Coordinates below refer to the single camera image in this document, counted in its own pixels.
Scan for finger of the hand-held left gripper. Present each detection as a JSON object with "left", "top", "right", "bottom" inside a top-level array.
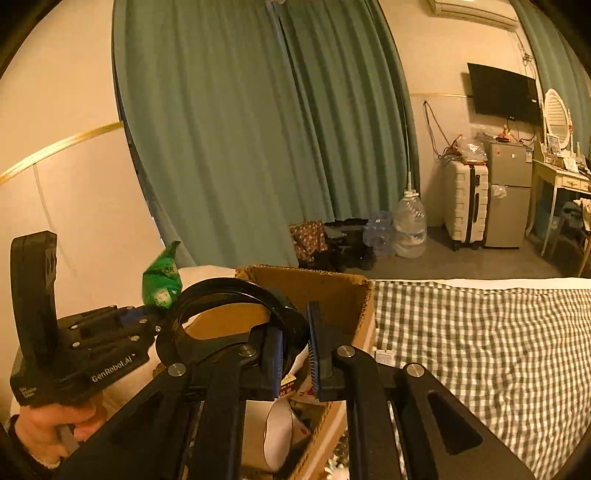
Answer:
[
  {"left": 115, "top": 305, "right": 154, "bottom": 325},
  {"left": 128, "top": 320, "right": 163, "bottom": 345}
]

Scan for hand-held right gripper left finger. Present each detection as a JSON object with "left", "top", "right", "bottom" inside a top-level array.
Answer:
[{"left": 59, "top": 323, "right": 284, "bottom": 480}]

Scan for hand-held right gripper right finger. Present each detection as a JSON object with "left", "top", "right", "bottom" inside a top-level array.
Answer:
[{"left": 307, "top": 301, "right": 537, "bottom": 480}]

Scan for black ring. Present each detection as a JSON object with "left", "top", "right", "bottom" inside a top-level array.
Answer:
[{"left": 154, "top": 277, "right": 311, "bottom": 370}]

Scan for green snack packet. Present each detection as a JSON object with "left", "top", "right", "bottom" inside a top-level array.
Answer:
[{"left": 141, "top": 240, "right": 182, "bottom": 309}]

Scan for brown cardboard box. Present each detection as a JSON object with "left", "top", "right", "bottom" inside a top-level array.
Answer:
[{"left": 185, "top": 264, "right": 376, "bottom": 480}]

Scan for person's left forearm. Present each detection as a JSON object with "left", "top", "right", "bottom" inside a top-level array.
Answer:
[{"left": 6, "top": 413, "right": 61, "bottom": 472}]

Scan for person's left hand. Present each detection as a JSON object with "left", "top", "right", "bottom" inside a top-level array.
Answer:
[{"left": 21, "top": 394, "right": 109, "bottom": 467}]

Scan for dark shoes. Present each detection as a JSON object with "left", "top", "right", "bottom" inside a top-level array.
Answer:
[{"left": 323, "top": 218, "right": 378, "bottom": 271}]

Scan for patterned brown bag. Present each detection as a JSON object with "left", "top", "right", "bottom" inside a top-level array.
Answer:
[{"left": 289, "top": 220, "right": 329, "bottom": 269}]

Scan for crinkled silver foil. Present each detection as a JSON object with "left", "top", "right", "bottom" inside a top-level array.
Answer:
[{"left": 322, "top": 427, "right": 352, "bottom": 480}]

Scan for small clear water bottle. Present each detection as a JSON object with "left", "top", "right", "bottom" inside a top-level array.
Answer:
[{"left": 362, "top": 211, "right": 398, "bottom": 257}]

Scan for large clear water bottle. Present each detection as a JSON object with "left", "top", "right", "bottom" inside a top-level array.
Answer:
[{"left": 392, "top": 188, "right": 428, "bottom": 259}]

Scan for wide green curtain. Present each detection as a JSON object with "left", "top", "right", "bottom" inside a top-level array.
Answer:
[{"left": 112, "top": 0, "right": 421, "bottom": 269}]

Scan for white suitcase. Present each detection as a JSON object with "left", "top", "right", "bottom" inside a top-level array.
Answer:
[{"left": 444, "top": 159, "right": 490, "bottom": 251}]

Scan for grey small fridge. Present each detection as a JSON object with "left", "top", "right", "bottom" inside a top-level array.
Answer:
[{"left": 484, "top": 140, "right": 534, "bottom": 250}]

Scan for clear plastic bag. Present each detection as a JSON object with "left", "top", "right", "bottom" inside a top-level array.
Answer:
[{"left": 455, "top": 133, "right": 491, "bottom": 165}]

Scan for cream dressing table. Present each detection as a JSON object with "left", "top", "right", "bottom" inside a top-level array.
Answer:
[{"left": 526, "top": 154, "right": 591, "bottom": 259}]

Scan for white oval mirror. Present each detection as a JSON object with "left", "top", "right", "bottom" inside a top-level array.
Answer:
[{"left": 542, "top": 89, "right": 574, "bottom": 154}]

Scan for white air conditioner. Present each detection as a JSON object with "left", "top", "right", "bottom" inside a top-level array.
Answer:
[{"left": 427, "top": 0, "right": 520, "bottom": 31}]

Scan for narrow green curtain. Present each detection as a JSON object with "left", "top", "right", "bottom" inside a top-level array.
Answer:
[{"left": 510, "top": 0, "right": 591, "bottom": 121}]

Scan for wall cables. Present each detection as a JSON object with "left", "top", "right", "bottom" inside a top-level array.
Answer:
[{"left": 422, "top": 102, "right": 463, "bottom": 163}]

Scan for black wall television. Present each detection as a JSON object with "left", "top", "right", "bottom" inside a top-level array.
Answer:
[{"left": 467, "top": 62, "right": 542, "bottom": 124}]

